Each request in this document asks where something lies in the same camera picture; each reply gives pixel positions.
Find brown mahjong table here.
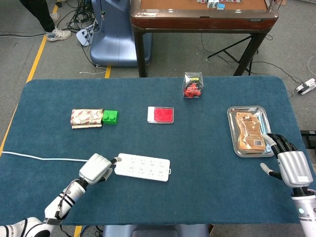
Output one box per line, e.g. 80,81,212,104
129,0,280,78

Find white sneaker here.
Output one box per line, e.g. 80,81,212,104
45,27,72,42

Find white floor power strip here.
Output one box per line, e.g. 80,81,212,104
295,78,316,96

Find white power strip with plugs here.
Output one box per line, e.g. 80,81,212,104
75,24,97,47

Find person leg in black trousers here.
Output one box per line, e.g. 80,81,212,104
19,0,56,33

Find brown sauce pouch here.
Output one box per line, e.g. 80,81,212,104
235,111,267,151

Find thin white cable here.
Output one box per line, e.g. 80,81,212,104
0,151,89,163

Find mahjong tiles cluster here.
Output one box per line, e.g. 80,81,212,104
197,0,227,11

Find red and white card case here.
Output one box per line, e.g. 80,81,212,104
147,106,175,124

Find clear box of red items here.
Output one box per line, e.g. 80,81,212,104
182,71,204,100

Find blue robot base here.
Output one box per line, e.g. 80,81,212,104
89,0,153,67

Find silver metal tray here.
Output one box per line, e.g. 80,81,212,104
226,105,275,158

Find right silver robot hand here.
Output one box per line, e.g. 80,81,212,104
259,133,314,189

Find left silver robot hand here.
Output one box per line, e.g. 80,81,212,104
78,153,122,186

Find foil wrapped snack package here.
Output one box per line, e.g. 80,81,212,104
69,108,104,129

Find green toy building block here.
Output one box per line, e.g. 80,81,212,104
101,109,119,126

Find blue teal table cloth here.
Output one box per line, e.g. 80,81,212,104
0,75,316,227

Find light blue pen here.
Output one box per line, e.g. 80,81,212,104
256,111,270,135

